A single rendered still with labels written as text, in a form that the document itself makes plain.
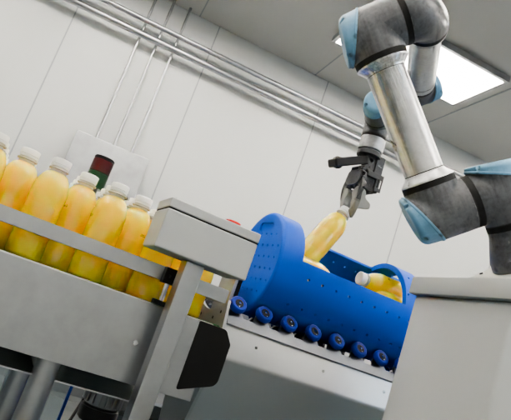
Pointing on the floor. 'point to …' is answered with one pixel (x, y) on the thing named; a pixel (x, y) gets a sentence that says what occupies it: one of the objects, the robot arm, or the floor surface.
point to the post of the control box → (163, 342)
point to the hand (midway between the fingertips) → (345, 212)
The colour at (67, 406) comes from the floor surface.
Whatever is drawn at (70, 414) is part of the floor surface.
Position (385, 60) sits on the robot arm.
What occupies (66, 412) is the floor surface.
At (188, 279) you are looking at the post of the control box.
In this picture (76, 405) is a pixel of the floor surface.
